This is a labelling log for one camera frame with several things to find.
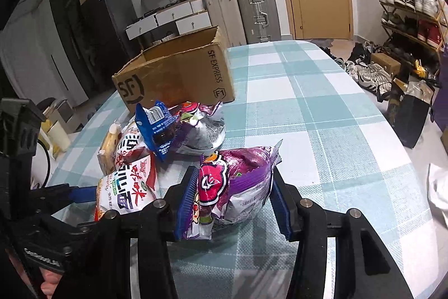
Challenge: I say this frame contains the purple bag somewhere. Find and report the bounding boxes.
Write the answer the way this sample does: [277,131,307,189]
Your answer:
[432,43,448,133]

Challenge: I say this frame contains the yellow cracker packet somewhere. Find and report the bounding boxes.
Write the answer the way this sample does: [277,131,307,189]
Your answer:
[98,122,124,178]

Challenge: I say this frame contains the silver suitcase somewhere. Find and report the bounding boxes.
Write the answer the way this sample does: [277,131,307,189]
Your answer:
[237,0,281,44]

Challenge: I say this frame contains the heap of black white sneakers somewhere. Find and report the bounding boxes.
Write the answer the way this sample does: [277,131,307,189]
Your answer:
[318,40,414,101]

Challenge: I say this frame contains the black refrigerator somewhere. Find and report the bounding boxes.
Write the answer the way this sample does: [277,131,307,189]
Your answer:
[80,0,141,86]

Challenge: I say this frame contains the rows of assorted shoes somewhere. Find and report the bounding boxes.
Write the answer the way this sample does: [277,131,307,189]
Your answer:
[372,0,448,51]

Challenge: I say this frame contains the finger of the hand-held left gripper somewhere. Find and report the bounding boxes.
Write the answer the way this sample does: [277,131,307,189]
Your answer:
[30,183,99,215]
[45,215,109,244]

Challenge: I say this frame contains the purple silver snack packet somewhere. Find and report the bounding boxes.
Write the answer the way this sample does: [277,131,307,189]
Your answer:
[168,101,225,154]

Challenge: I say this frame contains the small brown carton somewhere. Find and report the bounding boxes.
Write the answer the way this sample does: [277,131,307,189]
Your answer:
[370,53,402,76]

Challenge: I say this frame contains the beige suitcase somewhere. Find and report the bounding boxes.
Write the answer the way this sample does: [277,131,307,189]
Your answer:
[204,0,247,47]

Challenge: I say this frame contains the white drawer unit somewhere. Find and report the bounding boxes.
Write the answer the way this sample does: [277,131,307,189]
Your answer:
[126,0,211,41]

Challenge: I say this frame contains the checked tablecloth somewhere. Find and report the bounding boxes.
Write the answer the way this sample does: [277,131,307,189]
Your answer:
[45,40,448,299]

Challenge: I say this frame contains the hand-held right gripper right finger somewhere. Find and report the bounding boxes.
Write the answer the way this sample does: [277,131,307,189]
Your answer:
[270,168,415,299]

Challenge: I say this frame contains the dark tall cabinet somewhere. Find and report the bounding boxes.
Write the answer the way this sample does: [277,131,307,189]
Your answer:
[49,0,106,96]

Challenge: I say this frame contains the person's left hand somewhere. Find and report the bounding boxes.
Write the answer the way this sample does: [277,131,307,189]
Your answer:
[7,246,67,299]

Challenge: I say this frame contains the metal shoe rack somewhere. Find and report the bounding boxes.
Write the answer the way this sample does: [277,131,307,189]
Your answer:
[373,0,448,75]

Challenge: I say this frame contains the grey trash bin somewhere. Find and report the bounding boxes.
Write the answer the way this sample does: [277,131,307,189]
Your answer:
[44,99,85,133]

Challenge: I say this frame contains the large white red noodle packet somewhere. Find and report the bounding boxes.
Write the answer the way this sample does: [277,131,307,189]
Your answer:
[94,155,159,222]

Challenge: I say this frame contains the small white red noodle packet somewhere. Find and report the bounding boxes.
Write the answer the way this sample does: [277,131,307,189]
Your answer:
[114,120,155,166]

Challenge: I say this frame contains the white cloth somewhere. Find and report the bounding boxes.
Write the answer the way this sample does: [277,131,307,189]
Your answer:
[427,162,448,212]

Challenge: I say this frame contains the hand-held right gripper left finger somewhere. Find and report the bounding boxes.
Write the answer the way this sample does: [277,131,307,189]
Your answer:
[59,166,200,299]

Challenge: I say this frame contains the blue snack packet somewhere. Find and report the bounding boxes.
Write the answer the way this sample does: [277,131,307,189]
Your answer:
[135,101,180,163]

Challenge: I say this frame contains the black cable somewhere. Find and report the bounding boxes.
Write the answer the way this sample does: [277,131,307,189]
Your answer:
[33,138,52,188]

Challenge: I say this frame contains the black paper bag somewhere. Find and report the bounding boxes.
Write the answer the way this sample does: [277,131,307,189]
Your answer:
[387,77,435,149]

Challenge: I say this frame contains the cream cylinder container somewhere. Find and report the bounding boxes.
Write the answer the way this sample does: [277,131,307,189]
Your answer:
[45,124,71,154]

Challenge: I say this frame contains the cardboard box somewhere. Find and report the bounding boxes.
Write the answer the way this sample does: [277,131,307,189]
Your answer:
[112,26,236,114]

